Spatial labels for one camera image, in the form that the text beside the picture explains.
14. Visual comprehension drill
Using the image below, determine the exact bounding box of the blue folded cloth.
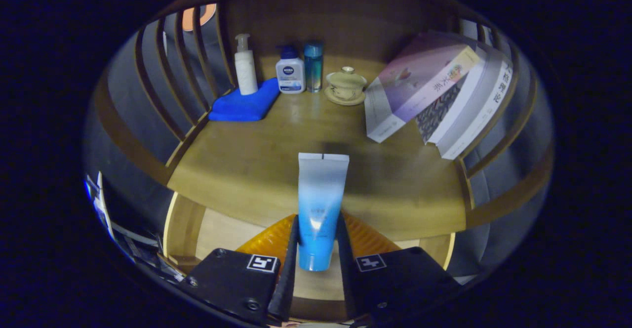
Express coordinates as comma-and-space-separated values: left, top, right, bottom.
208, 78, 281, 122

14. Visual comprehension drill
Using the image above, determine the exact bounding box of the white pump bottle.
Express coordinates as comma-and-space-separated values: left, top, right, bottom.
234, 34, 259, 96

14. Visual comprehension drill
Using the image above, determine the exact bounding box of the beige lidded teacup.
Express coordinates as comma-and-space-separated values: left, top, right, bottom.
324, 67, 368, 106

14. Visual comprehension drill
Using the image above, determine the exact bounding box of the wooden cabinet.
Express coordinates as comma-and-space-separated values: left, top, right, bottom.
84, 0, 553, 289

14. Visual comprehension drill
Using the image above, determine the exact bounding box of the patterned cover book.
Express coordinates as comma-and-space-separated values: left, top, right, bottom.
415, 74, 487, 145

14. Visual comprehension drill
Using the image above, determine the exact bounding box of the teal bottle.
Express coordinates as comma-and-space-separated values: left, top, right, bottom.
303, 41, 324, 93

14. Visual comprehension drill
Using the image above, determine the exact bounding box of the wooden countertop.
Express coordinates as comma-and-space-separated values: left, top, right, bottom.
167, 56, 467, 242

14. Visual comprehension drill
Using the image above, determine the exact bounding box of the purple cover book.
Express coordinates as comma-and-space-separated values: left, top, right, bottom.
364, 32, 482, 143

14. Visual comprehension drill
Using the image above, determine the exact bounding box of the wooden drawer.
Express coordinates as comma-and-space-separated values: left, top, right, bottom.
162, 192, 456, 321

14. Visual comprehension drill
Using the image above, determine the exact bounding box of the white bottle blue cap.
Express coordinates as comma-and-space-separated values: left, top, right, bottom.
275, 45, 306, 94

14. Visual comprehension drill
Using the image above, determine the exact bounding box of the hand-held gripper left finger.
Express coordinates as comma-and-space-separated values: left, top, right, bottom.
179, 214, 300, 325

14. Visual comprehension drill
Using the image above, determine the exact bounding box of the blue squeeze tube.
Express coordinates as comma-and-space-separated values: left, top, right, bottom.
297, 153, 350, 272

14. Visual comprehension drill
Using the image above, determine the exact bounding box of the thick white book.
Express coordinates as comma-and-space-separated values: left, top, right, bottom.
435, 46, 514, 161

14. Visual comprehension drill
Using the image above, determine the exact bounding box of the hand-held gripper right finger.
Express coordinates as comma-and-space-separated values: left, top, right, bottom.
336, 210, 462, 321

